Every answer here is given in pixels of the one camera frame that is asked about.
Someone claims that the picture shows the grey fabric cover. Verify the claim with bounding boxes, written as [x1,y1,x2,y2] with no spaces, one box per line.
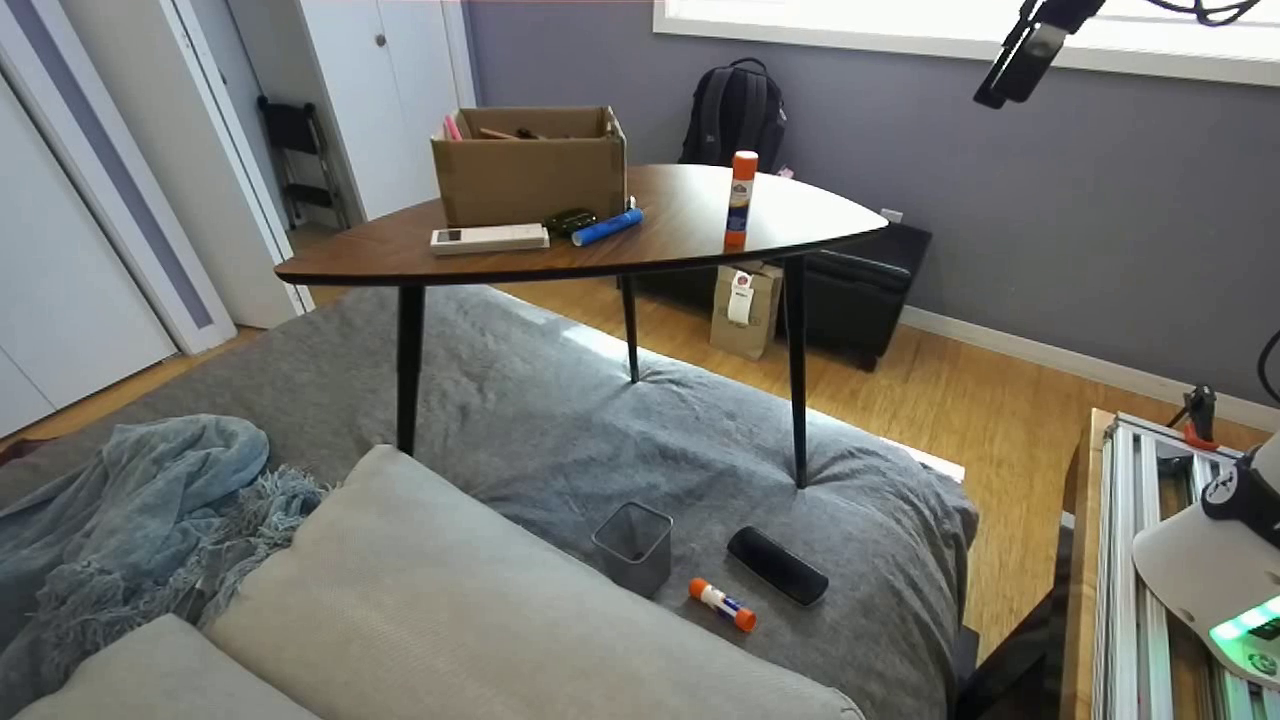
[0,286,985,720]

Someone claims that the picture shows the black oblong case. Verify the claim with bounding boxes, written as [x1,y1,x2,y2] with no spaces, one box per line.
[723,524,832,608]

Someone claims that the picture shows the black backpack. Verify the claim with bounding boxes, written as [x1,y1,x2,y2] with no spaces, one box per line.
[677,51,791,178]

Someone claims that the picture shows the plain white door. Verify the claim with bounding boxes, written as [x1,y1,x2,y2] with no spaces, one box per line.
[55,0,319,333]

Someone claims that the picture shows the white window frame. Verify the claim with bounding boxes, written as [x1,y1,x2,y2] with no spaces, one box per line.
[653,0,1280,93]

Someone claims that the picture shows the orange white marker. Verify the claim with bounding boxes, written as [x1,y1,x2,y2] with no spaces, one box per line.
[685,571,760,637]

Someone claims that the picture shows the open cardboard box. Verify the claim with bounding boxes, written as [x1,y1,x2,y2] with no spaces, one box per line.
[427,105,631,233]

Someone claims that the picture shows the large light grey cushion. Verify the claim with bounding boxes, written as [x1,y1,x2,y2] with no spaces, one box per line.
[204,441,874,720]

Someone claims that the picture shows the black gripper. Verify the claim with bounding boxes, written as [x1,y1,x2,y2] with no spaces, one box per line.
[972,0,1111,112]

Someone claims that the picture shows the white wardrobe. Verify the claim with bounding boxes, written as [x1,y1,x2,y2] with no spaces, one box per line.
[294,0,480,225]

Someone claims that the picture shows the small black item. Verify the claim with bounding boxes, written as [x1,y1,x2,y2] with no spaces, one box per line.
[541,206,606,240]

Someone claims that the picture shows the blue marker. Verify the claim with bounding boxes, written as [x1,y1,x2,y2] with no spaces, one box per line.
[570,206,648,251]

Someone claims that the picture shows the white rectangular box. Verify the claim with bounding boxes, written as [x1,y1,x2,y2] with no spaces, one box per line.
[427,219,552,259]

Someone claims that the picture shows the brown paper bag with tag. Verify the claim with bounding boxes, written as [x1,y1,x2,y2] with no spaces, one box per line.
[707,259,787,362]

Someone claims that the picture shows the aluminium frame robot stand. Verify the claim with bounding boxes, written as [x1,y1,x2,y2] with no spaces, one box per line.
[1060,403,1280,720]

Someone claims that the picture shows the glue stick with blue label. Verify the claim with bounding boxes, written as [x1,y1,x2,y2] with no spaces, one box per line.
[722,148,765,255]

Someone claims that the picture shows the black ottoman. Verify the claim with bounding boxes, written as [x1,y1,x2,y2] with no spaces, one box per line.
[625,217,935,375]

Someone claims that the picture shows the brown wooden table black legs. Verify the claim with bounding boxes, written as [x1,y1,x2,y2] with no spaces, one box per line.
[274,160,898,494]

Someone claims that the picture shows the dark mesh stationery holder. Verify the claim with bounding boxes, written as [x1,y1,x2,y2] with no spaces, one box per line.
[592,495,677,599]

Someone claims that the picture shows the black folding rack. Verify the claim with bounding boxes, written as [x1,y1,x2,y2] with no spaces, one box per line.
[258,93,351,233]

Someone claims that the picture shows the blue-grey crumpled blanket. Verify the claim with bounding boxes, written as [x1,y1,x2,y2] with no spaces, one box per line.
[0,412,330,718]

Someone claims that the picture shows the white door panel grey stripe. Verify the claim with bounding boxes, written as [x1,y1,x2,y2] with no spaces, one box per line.
[0,0,242,362]

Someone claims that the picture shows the red and black clamp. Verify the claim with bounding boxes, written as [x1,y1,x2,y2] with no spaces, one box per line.
[1168,379,1226,451]

